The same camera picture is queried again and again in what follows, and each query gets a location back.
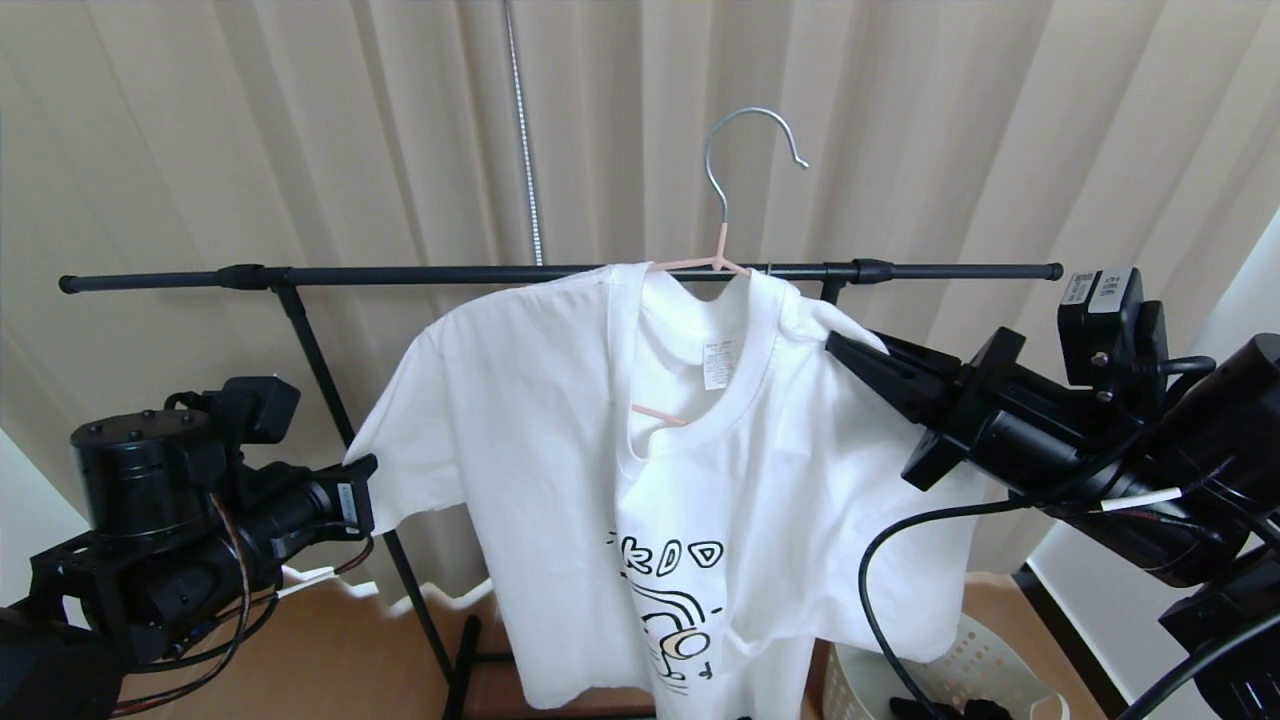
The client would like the beige curtain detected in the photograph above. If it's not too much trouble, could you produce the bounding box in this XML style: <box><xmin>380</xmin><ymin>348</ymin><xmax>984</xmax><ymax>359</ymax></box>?
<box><xmin>0</xmin><ymin>0</ymin><xmax>1280</xmax><ymax>611</ymax></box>

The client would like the white garment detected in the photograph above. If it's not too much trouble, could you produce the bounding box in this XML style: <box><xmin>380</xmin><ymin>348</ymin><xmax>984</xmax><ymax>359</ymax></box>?
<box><xmin>343</xmin><ymin>262</ymin><xmax>991</xmax><ymax>720</ymax></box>

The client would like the black clothes rack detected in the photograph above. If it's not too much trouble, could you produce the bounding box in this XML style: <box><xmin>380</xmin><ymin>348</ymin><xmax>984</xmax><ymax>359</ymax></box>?
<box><xmin>59</xmin><ymin>261</ymin><xmax>1065</xmax><ymax>720</ymax></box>

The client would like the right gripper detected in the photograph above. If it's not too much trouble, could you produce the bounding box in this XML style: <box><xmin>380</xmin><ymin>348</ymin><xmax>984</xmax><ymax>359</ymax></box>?
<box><xmin>826</xmin><ymin>327</ymin><xmax>1141</xmax><ymax>499</ymax></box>

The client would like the white laundry basket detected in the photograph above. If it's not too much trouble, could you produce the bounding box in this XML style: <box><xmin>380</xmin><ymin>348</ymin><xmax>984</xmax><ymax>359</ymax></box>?
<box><xmin>822</xmin><ymin>612</ymin><xmax>1071</xmax><ymax>720</ymax></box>

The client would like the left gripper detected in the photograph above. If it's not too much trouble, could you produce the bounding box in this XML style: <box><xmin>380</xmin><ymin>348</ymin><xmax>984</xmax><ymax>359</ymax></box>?
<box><xmin>232</xmin><ymin>454</ymin><xmax>380</xmax><ymax>568</ymax></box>

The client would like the black garment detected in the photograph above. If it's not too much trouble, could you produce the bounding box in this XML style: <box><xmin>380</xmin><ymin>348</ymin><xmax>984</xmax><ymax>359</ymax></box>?
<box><xmin>888</xmin><ymin>695</ymin><xmax>1016</xmax><ymax>720</ymax></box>

